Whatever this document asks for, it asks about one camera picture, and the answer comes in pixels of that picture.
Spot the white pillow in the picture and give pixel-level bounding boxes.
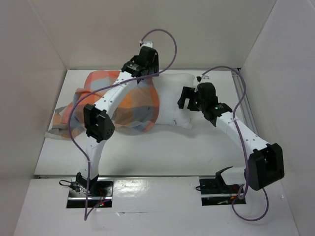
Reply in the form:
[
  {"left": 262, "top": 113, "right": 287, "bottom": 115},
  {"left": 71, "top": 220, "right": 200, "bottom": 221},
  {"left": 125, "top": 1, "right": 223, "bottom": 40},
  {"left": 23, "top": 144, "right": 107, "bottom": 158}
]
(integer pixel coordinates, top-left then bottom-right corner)
[{"left": 153, "top": 73, "right": 194, "bottom": 129}]

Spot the orange grey checked pillowcase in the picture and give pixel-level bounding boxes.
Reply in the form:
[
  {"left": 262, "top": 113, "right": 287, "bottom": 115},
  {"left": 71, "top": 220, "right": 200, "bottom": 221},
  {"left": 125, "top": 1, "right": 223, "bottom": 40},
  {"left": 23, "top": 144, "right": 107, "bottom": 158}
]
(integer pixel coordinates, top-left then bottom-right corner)
[{"left": 45, "top": 70, "right": 159, "bottom": 140}]

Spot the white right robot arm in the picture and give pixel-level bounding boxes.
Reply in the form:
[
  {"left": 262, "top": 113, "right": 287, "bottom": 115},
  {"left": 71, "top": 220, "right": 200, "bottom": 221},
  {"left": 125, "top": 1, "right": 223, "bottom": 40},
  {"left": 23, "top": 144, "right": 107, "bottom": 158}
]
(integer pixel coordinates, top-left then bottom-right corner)
[{"left": 178, "top": 83, "right": 284, "bottom": 193}]

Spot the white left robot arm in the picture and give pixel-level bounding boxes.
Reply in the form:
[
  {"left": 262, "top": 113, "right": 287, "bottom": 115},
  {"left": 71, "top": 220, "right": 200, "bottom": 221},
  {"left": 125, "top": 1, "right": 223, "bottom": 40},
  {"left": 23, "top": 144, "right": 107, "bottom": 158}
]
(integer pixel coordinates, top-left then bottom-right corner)
[{"left": 76, "top": 43, "right": 159, "bottom": 196}]

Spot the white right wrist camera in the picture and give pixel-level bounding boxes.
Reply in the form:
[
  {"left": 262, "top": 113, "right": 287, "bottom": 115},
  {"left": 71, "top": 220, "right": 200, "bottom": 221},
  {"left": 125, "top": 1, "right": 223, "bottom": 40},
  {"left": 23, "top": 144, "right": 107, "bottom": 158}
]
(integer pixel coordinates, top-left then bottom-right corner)
[{"left": 196, "top": 75, "right": 209, "bottom": 83}]

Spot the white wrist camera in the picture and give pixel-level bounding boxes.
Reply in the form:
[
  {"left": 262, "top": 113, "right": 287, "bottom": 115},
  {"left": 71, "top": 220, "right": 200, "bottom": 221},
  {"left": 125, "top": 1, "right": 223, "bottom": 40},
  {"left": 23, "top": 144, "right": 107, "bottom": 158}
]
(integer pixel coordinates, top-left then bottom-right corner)
[
  {"left": 196, "top": 75, "right": 209, "bottom": 83},
  {"left": 139, "top": 41, "right": 154, "bottom": 48}
]

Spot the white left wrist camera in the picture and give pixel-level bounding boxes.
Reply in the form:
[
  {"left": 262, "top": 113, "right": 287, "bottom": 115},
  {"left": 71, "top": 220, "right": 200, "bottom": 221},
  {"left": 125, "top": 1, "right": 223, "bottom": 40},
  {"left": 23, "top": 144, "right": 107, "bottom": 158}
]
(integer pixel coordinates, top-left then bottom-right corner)
[{"left": 139, "top": 41, "right": 154, "bottom": 48}]

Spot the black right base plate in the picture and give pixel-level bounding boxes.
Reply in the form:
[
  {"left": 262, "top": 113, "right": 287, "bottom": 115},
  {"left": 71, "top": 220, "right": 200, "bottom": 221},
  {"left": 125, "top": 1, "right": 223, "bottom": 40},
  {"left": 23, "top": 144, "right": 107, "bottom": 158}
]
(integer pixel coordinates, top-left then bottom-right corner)
[{"left": 195, "top": 178, "right": 246, "bottom": 206}]

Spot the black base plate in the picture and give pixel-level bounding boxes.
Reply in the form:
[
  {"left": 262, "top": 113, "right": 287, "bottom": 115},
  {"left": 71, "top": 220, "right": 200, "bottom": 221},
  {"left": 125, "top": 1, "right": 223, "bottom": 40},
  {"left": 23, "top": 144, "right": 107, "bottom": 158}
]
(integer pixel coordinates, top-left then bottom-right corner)
[
  {"left": 195, "top": 178, "right": 246, "bottom": 206},
  {"left": 65, "top": 178, "right": 114, "bottom": 208}
]

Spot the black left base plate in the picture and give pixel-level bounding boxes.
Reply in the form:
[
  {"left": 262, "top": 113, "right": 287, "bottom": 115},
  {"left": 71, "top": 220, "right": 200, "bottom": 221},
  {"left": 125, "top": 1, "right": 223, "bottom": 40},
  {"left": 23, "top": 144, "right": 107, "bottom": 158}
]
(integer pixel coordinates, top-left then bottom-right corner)
[{"left": 65, "top": 178, "right": 114, "bottom": 208}]

